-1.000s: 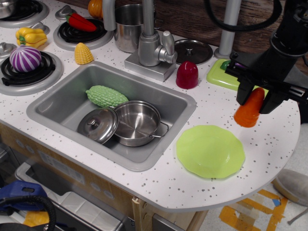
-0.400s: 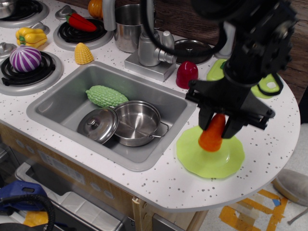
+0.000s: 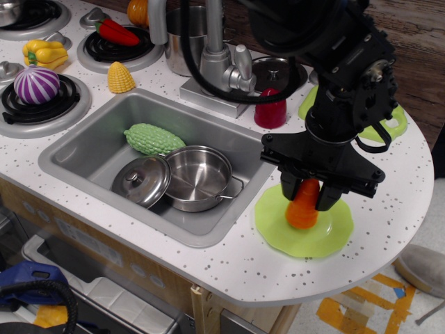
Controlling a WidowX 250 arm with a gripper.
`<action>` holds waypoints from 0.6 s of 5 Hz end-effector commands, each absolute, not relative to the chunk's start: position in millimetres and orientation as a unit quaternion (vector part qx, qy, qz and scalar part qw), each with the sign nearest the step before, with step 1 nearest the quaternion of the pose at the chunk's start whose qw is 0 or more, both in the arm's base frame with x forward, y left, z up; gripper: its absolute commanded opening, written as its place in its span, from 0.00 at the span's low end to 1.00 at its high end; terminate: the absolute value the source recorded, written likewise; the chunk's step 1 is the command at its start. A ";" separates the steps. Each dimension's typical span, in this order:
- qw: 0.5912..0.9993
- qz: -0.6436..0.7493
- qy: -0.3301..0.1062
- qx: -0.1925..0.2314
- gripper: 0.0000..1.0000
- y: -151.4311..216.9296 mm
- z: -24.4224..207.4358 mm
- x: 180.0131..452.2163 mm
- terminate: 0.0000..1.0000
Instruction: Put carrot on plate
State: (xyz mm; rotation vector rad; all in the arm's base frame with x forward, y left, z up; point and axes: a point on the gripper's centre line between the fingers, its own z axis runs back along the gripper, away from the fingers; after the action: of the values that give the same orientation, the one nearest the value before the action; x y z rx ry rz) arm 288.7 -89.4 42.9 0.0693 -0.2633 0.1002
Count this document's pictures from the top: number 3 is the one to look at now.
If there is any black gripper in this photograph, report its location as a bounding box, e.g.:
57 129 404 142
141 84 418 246
261 107 386 212

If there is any orange toy carrot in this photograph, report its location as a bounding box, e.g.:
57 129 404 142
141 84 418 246
285 179 320 230

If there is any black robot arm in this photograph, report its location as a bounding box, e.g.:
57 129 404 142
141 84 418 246
245 1 398 211

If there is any light green plastic plate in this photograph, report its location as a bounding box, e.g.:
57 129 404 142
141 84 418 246
254 185 354 258

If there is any dark red toy pepper half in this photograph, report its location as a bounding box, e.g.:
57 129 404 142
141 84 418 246
254 100 287 129

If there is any green cutting board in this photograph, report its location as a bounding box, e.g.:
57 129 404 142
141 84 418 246
298 85 407 143

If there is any grey metal pole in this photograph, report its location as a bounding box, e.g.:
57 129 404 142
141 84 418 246
308 70 319 86

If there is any grey sink basin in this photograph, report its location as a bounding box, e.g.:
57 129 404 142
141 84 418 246
38 89 274 248

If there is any flat steel pot lid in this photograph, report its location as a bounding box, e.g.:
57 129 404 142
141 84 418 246
252 56 289 93

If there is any grey shoe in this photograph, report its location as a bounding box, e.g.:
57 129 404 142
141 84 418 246
394 244 444 299

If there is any grey toy faucet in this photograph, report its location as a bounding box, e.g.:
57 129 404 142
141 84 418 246
147 0 257 119

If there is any domed steel lid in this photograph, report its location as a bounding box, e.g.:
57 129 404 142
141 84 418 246
111 156 171 209

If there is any green toy bitter melon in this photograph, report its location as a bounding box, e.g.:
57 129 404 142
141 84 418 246
123 123 186 155

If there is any tall steel pot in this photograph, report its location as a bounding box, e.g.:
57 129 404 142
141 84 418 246
165 6 207 77

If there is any yellow toy corn piece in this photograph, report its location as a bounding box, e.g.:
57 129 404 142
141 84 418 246
107 61 136 94

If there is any orange toy pumpkin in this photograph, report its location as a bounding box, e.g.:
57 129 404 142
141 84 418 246
127 0 149 28

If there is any front left stove burner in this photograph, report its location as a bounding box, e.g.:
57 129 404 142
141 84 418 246
1 74 91 139

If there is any stove burner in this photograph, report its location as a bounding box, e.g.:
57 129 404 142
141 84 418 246
76 26 164 74
1 1 71 41
1 74 91 139

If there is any back right stove burner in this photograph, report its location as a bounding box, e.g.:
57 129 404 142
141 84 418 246
76 26 164 74

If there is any red toy chili pepper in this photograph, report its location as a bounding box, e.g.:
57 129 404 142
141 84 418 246
95 19 140 47

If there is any grey stove knob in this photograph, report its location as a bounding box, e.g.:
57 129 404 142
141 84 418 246
79 7 111 30
0 61 24 85
43 31 72 50

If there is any yellow toy bell pepper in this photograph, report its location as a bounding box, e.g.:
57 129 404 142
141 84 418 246
22 40 68 70

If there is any purple striped toy onion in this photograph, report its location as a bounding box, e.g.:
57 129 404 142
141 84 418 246
13 65 60 104

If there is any blue clamp tool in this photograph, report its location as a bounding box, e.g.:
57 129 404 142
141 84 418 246
1 260 70 306

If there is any back left stove burner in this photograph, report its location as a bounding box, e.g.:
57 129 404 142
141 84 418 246
1 1 71 41

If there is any steel pan with handles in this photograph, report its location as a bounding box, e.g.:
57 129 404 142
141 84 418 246
165 145 245 212

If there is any black corrugated cable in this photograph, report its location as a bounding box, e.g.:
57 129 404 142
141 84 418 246
179 0 296 104

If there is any black hose lower left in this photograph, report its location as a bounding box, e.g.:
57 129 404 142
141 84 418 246
0 280 78 334

